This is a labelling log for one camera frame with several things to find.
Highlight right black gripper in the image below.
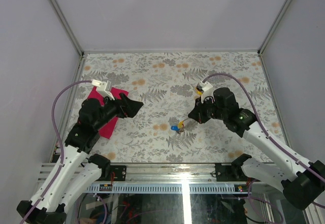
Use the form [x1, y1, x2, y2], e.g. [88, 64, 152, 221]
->
[188, 94, 227, 124]

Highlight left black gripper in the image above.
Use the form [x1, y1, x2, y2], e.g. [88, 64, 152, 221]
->
[95, 92, 145, 132]

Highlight blue key tag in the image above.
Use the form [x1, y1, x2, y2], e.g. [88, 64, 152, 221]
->
[171, 125, 179, 131]

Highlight metal spiral keyring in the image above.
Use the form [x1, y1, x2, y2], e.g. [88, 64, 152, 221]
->
[177, 118, 197, 134]

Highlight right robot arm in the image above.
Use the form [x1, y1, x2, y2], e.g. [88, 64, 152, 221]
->
[188, 82, 324, 210]

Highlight pink folded cloth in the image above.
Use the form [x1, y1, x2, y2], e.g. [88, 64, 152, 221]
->
[87, 87, 129, 139]

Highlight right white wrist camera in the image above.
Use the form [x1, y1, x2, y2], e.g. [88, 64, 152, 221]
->
[196, 81, 214, 104]

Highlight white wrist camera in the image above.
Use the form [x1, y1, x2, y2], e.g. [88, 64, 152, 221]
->
[196, 81, 214, 104]
[91, 79, 115, 101]

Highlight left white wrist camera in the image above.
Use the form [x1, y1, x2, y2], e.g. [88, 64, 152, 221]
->
[91, 79, 115, 101]

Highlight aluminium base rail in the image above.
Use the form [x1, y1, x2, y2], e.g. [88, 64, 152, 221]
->
[38, 162, 254, 183]

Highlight white slotted cable duct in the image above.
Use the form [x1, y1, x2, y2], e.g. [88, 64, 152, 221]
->
[85, 183, 236, 194]

